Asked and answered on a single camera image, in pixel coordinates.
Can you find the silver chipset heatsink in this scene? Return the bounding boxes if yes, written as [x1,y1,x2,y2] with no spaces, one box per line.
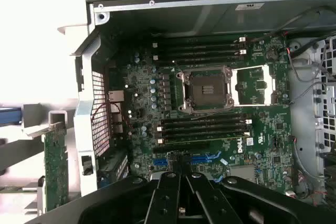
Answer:
[227,165,257,183]

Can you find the green motherboard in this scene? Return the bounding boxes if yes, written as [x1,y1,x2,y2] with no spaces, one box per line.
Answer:
[104,31,295,196]

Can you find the CPU socket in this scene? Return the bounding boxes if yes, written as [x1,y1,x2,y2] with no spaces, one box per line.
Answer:
[177,64,235,113]

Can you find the metal socket cover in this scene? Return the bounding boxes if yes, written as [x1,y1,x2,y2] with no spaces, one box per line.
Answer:
[229,63,279,108]

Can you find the silver disk bay cage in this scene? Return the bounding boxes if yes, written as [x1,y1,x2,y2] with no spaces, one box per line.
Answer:
[311,35,336,180]

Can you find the grey parts rack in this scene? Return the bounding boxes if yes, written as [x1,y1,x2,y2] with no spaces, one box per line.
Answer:
[0,102,79,218]

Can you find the open PC case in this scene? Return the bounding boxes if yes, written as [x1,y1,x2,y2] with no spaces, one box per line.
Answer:
[57,0,336,218]

